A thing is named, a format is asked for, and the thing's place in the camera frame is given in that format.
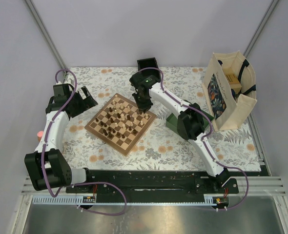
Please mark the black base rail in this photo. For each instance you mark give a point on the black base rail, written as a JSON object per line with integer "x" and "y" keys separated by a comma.
{"x": 198, "y": 182}

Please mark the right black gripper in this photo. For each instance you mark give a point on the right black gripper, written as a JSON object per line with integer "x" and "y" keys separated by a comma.
{"x": 141, "y": 107}

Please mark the black plastic bin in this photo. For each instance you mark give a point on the black plastic bin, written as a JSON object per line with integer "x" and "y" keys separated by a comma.
{"x": 146, "y": 63}

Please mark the green metal tray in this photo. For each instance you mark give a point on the green metal tray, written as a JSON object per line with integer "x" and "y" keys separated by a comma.
{"x": 171, "y": 121}

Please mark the wooden chess board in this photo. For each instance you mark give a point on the wooden chess board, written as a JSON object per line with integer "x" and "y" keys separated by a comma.
{"x": 120, "y": 124}

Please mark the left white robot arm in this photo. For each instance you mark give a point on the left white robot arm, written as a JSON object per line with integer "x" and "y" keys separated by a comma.
{"x": 46, "y": 163}

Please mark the white slotted cable duct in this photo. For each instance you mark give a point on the white slotted cable duct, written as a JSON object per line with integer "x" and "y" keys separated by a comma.
{"x": 133, "y": 199}

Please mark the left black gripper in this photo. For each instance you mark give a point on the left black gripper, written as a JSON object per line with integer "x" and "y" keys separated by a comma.
{"x": 86, "y": 104}

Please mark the pink capped bottle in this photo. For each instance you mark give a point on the pink capped bottle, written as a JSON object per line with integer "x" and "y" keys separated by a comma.
{"x": 40, "y": 135}

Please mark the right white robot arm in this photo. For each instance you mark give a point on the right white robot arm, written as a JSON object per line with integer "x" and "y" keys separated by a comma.
{"x": 190, "y": 120}

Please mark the cream canvas tote bag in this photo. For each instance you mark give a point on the cream canvas tote bag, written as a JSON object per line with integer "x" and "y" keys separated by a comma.
{"x": 229, "y": 87}

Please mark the wooden box in bag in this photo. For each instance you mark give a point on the wooden box in bag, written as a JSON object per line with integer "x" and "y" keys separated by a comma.
{"x": 233, "y": 82}

